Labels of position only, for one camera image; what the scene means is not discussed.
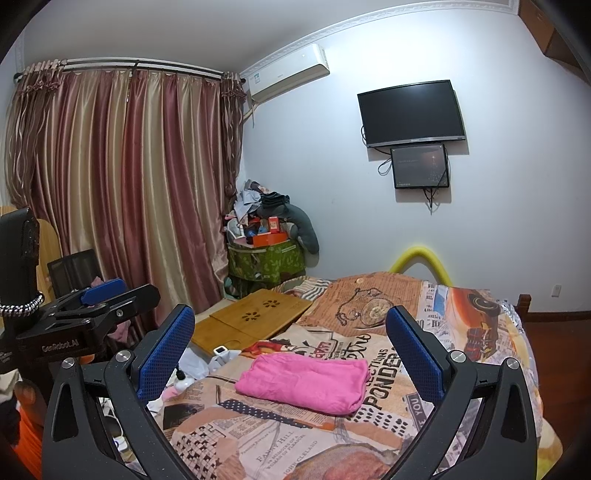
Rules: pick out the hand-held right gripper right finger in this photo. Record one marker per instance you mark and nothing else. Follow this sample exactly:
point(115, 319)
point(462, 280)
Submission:
point(411, 355)

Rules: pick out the wooden bed post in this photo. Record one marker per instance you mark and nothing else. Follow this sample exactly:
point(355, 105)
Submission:
point(524, 304)

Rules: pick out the small red box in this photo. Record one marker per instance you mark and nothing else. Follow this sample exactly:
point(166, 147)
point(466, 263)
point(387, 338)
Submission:
point(274, 224)

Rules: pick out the white air conditioner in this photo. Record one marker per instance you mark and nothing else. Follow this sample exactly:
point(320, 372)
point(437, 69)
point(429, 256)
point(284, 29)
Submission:
point(286, 71)

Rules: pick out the pink cloth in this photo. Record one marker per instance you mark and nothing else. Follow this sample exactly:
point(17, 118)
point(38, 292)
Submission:
point(122, 330)

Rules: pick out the black mesh chair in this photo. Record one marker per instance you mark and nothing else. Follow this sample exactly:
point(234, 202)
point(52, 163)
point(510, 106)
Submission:
point(69, 272)

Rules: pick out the striped satin curtain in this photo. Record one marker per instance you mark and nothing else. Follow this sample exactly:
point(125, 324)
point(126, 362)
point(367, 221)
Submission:
point(138, 184)

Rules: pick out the grey plush toy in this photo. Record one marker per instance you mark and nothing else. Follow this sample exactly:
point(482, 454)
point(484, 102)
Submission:
point(307, 235)

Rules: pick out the small black wall monitor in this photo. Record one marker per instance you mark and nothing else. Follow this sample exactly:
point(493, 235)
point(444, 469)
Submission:
point(420, 166)

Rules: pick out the black wall television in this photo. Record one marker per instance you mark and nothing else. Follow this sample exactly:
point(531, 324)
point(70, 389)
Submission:
point(411, 113)

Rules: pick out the small white device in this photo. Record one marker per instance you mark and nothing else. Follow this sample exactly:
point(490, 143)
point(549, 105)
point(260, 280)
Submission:
point(220, 350)

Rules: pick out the bamboo lap desk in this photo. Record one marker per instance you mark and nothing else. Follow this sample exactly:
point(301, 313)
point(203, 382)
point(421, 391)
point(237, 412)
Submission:
point(258, 314)

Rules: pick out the orange box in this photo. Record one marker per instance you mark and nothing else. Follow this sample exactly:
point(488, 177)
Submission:
point(270, 239)

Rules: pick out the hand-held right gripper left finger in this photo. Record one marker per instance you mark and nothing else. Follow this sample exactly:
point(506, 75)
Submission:
point(166, 355)

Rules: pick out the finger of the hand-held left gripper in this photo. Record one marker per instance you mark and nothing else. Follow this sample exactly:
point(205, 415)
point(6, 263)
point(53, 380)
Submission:
point(134, 304)
point(106, 290)

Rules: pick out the white lotion bottle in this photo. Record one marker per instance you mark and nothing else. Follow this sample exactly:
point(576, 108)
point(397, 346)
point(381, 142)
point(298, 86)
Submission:
point(184, 383)

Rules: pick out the white curtain rail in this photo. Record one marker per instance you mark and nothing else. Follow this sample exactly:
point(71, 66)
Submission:
point(138, 64)

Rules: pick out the pink buttoned cardigan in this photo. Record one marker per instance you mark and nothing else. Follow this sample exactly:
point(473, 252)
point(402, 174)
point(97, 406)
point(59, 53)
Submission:
point(300, 381)

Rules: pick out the pile of clothes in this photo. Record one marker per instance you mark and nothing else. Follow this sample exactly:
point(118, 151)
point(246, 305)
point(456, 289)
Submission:
point(251, 198)

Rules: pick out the newspaper print bed sheet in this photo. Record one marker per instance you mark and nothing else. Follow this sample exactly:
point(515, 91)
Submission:
point(323, 443)

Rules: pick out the yellow foam tube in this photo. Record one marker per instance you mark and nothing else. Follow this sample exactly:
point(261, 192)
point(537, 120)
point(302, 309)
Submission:
point(418, 251)

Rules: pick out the white plastic bag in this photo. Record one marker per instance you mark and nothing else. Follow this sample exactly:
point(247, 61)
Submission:
point(194, 364)

